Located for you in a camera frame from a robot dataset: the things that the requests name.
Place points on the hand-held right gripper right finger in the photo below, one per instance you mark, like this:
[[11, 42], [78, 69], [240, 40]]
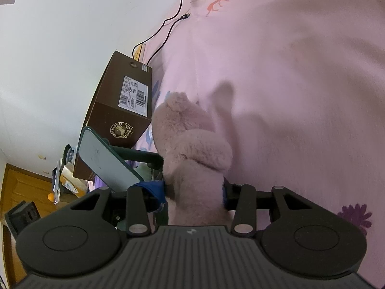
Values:
[[230, 197]]

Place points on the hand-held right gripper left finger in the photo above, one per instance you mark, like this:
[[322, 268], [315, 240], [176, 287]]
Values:
[[150, 190]]

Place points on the pink plush bear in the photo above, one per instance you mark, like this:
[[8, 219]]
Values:
[[192, 156]]

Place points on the wooden door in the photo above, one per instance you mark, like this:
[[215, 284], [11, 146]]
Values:
[[18, 186]]

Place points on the dark green phone stand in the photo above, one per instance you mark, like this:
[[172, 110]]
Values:
[[141, 156]]

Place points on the small orange ball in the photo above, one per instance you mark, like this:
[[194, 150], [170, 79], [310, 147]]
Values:
[[51, 197]]

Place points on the grey smartphone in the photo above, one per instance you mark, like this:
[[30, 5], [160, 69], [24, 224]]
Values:
[[102, 159]]

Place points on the yellow and white tissue box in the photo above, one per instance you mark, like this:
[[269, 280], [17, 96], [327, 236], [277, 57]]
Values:
[[70, 180]]

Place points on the brown cardboard shoe box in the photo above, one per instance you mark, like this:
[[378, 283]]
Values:
[[114, 108]]

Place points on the pink flowered bed sheet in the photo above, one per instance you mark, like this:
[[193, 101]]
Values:
[[285, 96]]

